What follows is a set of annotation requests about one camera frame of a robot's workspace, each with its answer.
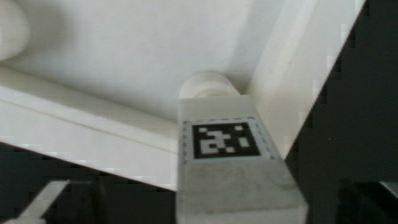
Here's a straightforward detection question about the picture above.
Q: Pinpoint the white square table top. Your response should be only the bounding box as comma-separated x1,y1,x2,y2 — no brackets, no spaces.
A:
0,0,366,189

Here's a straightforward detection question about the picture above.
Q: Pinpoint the white table leg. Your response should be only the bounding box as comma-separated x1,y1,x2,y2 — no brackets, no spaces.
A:
176,72,309,224

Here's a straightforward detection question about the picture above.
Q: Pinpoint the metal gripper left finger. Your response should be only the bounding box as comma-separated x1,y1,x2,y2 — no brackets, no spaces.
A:
7,180,102,224

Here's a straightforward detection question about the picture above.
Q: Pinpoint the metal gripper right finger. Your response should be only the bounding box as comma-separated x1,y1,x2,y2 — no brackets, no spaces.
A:
336,180,398,224

